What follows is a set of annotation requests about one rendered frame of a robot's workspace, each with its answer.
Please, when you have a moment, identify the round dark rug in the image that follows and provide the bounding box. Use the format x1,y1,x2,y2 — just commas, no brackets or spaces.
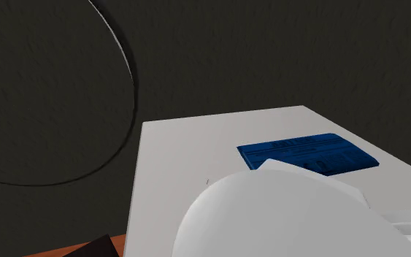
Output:
0,0,138,188

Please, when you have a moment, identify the white table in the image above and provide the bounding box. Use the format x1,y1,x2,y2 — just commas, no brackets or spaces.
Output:
123,104,411,257

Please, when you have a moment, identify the black flat object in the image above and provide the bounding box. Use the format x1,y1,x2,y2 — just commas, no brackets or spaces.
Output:
62,234,120,257

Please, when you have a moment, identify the orange brown furniture piece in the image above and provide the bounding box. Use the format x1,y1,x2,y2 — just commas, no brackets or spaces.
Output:
23,234,128,257

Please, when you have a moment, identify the blue book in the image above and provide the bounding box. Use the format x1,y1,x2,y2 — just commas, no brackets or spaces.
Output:
237,133,380,177

